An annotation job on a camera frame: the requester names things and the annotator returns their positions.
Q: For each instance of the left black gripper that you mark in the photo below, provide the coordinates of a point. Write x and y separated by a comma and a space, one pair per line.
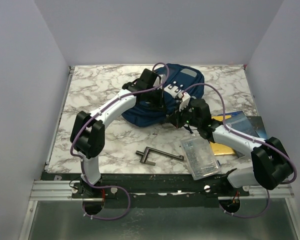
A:
160, 103

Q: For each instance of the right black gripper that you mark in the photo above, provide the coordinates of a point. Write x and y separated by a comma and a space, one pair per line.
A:
175, 118

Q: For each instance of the navy blue student backpack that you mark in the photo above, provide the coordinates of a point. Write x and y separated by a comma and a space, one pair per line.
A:
156, 110

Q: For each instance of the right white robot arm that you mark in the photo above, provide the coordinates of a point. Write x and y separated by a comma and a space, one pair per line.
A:
271, 165

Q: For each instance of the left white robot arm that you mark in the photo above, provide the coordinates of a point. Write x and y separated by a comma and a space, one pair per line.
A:
88, 132

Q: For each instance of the clear plastic pencil case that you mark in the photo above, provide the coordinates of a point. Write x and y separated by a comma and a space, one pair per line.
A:
200, 158

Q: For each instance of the dark blue book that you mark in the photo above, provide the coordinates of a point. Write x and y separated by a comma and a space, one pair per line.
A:
240, 122

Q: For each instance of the yellow notebook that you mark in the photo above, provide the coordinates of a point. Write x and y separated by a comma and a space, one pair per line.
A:
220, 149

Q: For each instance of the black starry book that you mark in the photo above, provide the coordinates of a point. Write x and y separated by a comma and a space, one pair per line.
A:
258, 126

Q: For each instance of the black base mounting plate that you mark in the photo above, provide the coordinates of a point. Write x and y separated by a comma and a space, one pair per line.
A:
152, 191

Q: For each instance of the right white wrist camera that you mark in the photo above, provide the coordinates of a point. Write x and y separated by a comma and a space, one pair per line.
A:
184, 99

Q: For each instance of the aluminium rail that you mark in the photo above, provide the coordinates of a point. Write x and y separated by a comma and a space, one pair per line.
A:
50, 190

